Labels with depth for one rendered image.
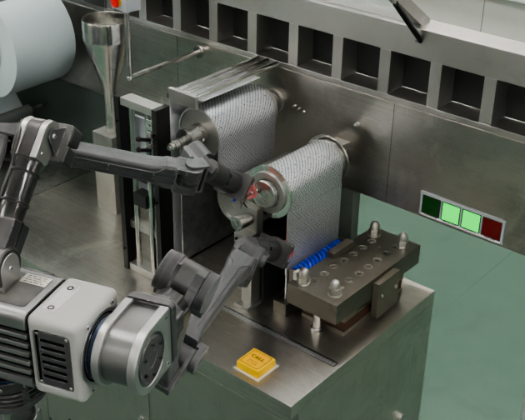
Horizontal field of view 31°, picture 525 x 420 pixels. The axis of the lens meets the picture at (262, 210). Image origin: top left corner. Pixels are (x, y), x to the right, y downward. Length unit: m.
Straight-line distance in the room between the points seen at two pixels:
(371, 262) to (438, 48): 0.60
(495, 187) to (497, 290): 2.03
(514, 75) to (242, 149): 0.76
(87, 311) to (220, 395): 1.03
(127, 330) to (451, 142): 1.22
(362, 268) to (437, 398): 1.31
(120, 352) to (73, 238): 1.48
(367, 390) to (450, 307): 1.73
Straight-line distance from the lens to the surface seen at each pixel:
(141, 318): 1.58
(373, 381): 2.66
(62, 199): 3.23
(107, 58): 2.90
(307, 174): 2.51
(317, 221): 2.60
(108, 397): 2.96
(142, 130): 2.60
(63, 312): 1.57
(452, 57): 2.44
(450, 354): 4.05
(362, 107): 2.63
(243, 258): 2.28
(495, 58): 2.39
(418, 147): 2.57
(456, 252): 4.74
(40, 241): 3.00
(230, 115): 2.59
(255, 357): 2.43
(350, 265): 2.61
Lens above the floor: 2.42
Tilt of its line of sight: 29 degrees down
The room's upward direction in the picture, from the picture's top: 1 degrees clockwise
